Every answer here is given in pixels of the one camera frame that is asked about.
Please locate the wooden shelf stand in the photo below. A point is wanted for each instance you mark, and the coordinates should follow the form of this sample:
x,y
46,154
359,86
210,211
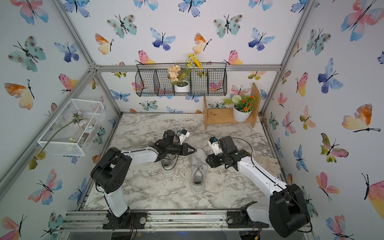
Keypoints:
x,y
226,115

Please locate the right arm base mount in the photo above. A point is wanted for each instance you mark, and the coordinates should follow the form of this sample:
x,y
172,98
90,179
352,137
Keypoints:
x,y
243,219

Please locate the aluminium front rail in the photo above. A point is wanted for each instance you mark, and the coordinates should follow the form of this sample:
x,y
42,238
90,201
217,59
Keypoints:
x,y
157,221

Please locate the white pot orange flowers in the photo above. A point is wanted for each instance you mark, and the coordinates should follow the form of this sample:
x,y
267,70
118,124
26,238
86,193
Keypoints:
x,y
242,106

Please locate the pink artificial flower stem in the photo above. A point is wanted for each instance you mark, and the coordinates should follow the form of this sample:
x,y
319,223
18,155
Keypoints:
x,y
61,137

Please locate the black wire wall basket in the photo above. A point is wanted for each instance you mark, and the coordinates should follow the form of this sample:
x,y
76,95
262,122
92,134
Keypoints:
x,y
152,80

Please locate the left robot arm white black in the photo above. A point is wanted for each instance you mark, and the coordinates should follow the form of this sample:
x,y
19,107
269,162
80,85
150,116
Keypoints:
x,y
111,170

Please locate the white sneaker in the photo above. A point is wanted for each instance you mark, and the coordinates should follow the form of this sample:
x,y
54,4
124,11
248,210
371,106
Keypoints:
x,y
199,170
169,165

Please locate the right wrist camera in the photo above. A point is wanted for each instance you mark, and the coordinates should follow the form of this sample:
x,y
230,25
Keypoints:
x,y
215,145

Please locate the beige work glove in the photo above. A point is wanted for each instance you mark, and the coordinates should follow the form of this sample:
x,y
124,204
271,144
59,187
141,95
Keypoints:
x,y
270,164

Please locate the white wire mesh basket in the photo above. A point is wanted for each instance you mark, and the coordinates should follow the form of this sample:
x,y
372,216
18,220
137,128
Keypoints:
x,y
94,111

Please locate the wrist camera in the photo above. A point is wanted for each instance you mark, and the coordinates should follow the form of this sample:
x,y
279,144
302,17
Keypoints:
x,y
215,145
182,135

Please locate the white pot peach flowers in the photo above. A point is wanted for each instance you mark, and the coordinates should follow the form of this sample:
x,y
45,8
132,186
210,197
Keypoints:
x,y
181,77

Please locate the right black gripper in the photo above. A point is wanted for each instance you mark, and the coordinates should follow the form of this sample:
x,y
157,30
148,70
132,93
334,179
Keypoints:
x,y
212,161

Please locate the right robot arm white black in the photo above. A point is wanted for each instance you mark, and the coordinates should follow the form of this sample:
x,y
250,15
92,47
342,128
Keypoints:
x,y
286,212

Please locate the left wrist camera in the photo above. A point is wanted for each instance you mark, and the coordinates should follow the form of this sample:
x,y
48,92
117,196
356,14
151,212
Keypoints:
x,y
182,135

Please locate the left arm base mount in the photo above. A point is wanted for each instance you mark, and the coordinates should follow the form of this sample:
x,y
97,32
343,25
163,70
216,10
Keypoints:
x,y
128,220

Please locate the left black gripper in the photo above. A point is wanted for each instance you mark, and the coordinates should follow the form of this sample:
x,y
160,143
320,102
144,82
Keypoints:
x,y
184,149

